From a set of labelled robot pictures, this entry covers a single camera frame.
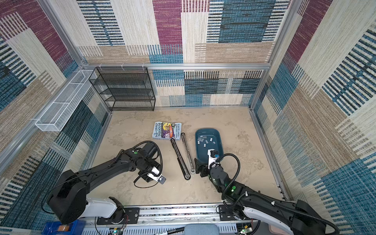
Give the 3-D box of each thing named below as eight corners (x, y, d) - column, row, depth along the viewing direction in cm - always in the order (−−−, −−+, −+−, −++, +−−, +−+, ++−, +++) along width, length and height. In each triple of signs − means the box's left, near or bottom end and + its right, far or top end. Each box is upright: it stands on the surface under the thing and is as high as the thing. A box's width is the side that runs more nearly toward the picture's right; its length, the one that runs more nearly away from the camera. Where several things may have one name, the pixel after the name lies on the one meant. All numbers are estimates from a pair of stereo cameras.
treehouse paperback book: (152, 140, 103) (151, 137, 100) (155, 124, 112) (154, 121, 109) (181, 140, 103) (180, 137, 100) (181, 124, 112) (181, 121, 109)
